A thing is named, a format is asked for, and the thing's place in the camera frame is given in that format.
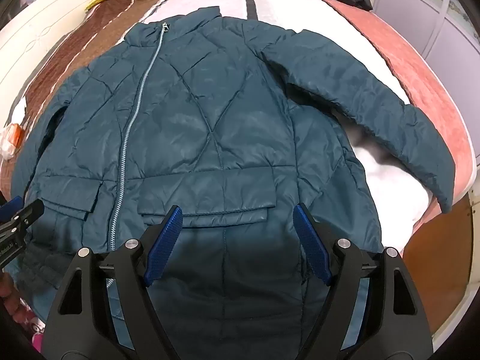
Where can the orange white plastic packet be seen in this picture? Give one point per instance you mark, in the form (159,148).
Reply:
(10,140)

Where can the wooden bed frame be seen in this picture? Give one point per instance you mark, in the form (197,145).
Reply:
(439,258)

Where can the lilac wardrobe with floral band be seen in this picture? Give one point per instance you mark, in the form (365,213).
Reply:
(443,34)

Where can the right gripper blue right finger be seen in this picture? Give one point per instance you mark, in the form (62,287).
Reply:
(316,251)

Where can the teal quilted puffer jacket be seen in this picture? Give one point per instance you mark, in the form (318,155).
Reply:
(236,122)

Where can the striped plush bed blanket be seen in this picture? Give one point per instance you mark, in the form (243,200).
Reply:
(384,52)

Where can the cream bed headboard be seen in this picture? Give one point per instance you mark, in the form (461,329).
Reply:
(26,40)

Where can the person's left hand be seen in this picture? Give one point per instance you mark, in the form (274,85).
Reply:
(10,297)

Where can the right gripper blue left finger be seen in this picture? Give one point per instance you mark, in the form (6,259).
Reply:
(158,243)

